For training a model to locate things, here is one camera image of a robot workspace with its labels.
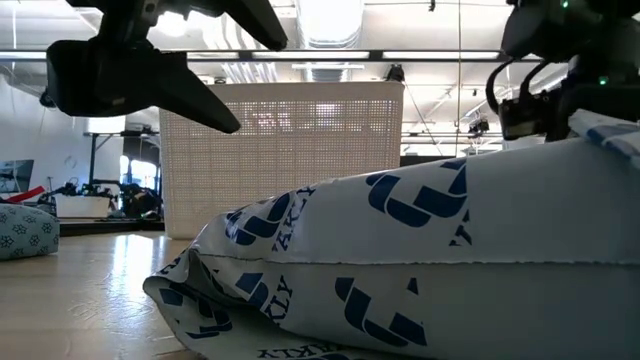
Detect red background bar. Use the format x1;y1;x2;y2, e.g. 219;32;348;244
5;185;47;205

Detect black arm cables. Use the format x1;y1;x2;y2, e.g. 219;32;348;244
485;57;550;117

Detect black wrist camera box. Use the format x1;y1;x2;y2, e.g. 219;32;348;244
496;95;552;142

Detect white bag with blue print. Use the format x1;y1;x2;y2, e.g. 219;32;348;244
142;137;640;360

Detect black overhead camera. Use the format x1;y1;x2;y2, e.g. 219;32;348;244
383;63;407;83

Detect black ceiling-hung camera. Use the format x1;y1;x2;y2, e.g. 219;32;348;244
467;116;491;139

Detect thin vertical hanging pole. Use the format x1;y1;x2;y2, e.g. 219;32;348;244
455;0;463;160

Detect white perforated plastic basket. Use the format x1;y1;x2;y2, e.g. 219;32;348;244
158;81;406;241

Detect white background bin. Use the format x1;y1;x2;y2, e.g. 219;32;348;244
54;194;112;219

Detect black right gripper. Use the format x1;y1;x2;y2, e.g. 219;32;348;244
544;64;640;144

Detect black overhead frame beam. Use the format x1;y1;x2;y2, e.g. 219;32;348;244
0;48;544;63

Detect dark background board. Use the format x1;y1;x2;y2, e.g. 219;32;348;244
399;155;457;168

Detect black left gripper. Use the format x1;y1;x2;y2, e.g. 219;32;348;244
45;0;290;135

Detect light blue floral pouch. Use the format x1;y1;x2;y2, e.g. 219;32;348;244
0;202;61;262

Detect blue white striped packet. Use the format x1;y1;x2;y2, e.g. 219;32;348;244
567;108;640;170

